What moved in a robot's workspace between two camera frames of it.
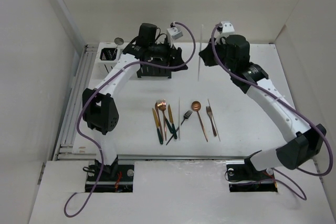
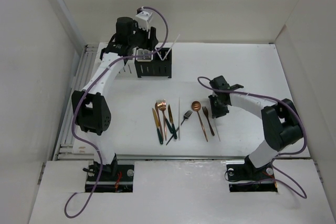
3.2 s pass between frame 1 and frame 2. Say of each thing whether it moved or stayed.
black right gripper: moved
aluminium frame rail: stayed
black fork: stayed
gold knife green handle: stayed
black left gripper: moved
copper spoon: stayed
